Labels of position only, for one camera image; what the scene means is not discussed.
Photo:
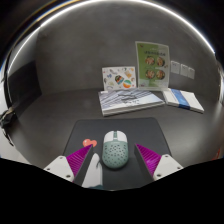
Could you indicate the white wall socket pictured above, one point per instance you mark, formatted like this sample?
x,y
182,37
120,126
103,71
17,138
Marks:
x,y
175,67
191,73
184,70

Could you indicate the dark grey mouse pad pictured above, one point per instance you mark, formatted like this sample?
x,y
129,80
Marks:
x,y
140,131

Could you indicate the green and white perforated mouse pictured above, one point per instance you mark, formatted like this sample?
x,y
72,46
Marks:
x,y
115,151

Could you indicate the grey striped book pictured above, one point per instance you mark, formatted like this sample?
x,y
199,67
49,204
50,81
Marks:
x,y
130,100

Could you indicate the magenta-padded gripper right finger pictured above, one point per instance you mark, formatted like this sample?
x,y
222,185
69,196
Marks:
x,y
163,166

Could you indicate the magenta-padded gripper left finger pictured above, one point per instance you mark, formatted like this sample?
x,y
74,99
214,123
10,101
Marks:
x,y
61,166

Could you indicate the acrylic stand with green menu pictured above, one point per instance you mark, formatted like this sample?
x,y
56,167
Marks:
x,y
153,66

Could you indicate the white card with colourful stickers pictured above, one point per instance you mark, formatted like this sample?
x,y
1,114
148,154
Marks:
x,y
118,78

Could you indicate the white book with blue band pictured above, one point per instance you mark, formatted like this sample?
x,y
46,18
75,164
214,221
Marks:
x,y
185,99

